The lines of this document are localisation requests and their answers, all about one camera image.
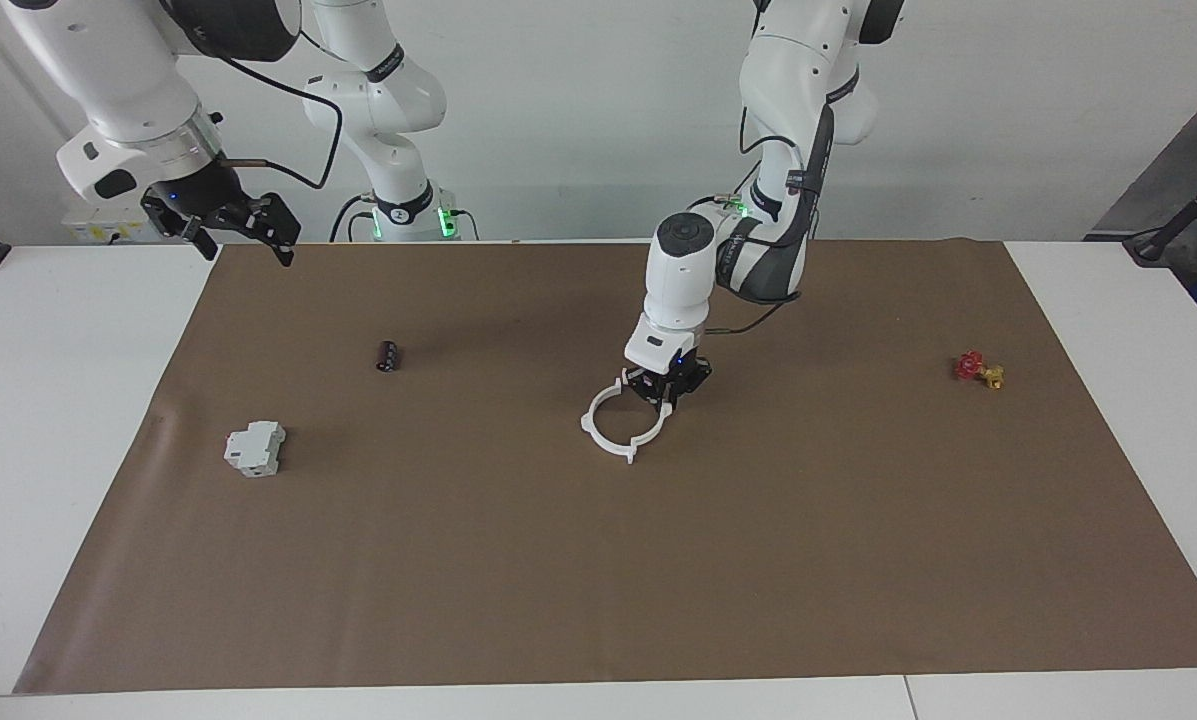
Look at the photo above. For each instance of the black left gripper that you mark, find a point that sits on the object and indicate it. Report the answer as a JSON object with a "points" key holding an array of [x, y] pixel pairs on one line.
{"points": [[683, 378]]}

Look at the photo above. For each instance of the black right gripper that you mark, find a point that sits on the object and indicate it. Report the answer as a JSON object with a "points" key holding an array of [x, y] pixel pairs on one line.
{"points": [[203, 195]]}

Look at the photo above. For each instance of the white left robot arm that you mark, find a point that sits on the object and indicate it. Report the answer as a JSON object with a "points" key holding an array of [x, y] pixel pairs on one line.
{"points": [[788, 60]]}

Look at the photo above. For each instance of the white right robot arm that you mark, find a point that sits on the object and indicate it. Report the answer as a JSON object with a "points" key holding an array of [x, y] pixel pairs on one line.
{"points": [[108, 60]]}

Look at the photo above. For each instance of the black cylindrical capacitor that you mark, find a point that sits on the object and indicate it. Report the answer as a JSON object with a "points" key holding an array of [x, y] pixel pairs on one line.
{"points": [[388, 357]]}

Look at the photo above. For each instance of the brown table mat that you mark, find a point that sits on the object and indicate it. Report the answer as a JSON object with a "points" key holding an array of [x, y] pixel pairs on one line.
{"points": [[558, 580]]}

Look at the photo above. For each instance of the white circuit breaker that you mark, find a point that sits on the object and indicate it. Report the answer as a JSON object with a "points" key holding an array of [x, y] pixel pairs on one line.
{"points": [[253, 448]]}

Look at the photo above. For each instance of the black stand pole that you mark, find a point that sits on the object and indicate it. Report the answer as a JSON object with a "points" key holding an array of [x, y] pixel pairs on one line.
{"points": [[1183, 215]]}

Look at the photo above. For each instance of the white wall socket box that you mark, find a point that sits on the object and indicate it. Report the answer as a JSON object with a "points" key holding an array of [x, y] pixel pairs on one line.
{"points": [[83, 232]]}

